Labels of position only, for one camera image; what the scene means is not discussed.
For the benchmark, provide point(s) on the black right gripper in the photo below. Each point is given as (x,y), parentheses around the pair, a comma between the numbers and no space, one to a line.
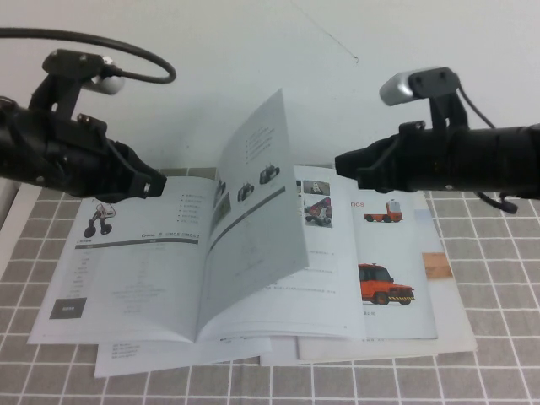
(401,164)

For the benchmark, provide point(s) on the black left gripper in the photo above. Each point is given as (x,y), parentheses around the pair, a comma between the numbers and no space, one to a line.
(97,164)

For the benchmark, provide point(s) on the product catalogue book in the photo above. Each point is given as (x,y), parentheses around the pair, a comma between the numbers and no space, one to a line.
(147,270)

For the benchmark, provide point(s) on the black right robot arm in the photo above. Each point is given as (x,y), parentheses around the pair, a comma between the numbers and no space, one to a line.
(498,160)

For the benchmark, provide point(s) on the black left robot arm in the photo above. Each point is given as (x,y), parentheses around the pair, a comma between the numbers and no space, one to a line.
(21,147)

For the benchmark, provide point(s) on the grey white-grid tablecloth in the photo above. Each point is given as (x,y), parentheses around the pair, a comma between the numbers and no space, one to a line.
(498,295)

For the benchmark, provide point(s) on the brochure with orange truck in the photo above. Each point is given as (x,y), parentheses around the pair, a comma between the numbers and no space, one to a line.
(451,320)

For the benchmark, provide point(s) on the white printed paper sheet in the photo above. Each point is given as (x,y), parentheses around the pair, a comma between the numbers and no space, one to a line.
(169,358)

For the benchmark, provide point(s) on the white plain paper sheet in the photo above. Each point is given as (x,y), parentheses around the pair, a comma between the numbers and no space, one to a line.
(278,352)

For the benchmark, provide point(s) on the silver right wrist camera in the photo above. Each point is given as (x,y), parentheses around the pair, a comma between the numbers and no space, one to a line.
(396,90)

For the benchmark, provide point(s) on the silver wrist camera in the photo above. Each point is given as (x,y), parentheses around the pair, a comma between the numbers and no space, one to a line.
(396,90)
(110,83)

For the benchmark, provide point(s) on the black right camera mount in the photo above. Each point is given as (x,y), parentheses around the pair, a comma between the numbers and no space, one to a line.
(443,101)

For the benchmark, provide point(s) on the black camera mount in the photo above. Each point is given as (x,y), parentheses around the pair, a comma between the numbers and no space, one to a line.
(443,101)
(63,84)

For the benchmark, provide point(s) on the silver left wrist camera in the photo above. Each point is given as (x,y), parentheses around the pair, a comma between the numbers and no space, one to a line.
(110,83)

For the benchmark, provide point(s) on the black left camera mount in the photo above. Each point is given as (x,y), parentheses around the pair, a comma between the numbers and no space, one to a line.
(63,84)

